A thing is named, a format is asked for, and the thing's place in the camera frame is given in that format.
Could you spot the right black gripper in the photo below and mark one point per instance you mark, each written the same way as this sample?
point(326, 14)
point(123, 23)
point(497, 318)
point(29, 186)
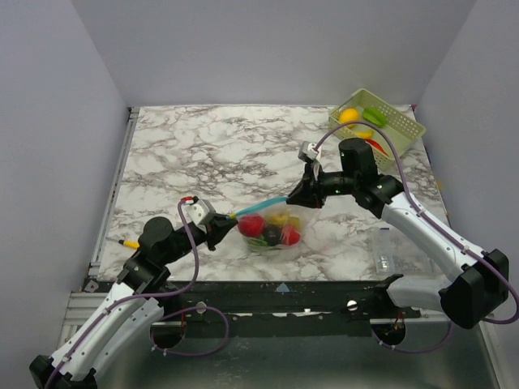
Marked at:
point(314, 188)

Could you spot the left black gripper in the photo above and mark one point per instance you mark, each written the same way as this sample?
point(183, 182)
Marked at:
point(217, 229)

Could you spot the red pomegranate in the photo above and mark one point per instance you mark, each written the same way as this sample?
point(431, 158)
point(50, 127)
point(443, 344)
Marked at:
point(251, 225)

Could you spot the yellow red mango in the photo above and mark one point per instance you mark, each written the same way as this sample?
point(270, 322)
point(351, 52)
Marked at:
point(294, 221)

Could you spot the green white cabbage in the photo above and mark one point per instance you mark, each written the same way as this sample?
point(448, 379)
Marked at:
point(256, 243)

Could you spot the beige pear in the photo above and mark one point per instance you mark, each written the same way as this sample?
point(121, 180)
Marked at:
point(278, 219)

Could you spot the clear zip top bag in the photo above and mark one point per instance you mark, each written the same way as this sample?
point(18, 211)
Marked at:
point(273, 205)

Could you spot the red apple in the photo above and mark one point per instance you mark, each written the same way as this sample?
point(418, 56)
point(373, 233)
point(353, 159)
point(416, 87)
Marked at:
point(290, 235)

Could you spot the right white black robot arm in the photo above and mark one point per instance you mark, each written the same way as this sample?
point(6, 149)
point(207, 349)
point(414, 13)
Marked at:
point(474, 281)

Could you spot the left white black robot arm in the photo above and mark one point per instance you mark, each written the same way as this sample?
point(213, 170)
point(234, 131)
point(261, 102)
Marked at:
point(138, 296)

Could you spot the yellow banana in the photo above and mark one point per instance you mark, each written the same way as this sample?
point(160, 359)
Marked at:
point(364, 134)

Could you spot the red chili pepper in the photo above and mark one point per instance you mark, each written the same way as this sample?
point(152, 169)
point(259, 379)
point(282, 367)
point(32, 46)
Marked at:
point(376, 146)

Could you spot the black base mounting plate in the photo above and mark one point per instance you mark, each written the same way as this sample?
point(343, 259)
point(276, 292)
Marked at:
point(280, 309)

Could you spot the yellow lemon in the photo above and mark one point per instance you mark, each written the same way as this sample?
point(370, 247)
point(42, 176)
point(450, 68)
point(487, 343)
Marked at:
point(348, 115)

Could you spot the small yellow orange piece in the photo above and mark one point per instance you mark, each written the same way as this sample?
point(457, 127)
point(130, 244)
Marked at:
point(129, 244)

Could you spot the green lettuce leaf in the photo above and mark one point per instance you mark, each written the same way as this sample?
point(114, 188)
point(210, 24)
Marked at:
point(374, 116)

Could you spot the clear plastic box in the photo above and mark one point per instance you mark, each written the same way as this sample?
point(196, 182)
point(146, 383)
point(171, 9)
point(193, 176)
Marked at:
point(395, 253)

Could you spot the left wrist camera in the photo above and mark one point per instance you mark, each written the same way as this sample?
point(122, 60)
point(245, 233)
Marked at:
point(201, 212)

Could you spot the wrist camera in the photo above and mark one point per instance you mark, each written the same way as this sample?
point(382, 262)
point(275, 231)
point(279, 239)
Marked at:
point(201, 212)
point(308, 152)

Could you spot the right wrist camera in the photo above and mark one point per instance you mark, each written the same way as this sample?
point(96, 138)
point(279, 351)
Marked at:
point(308, 152)

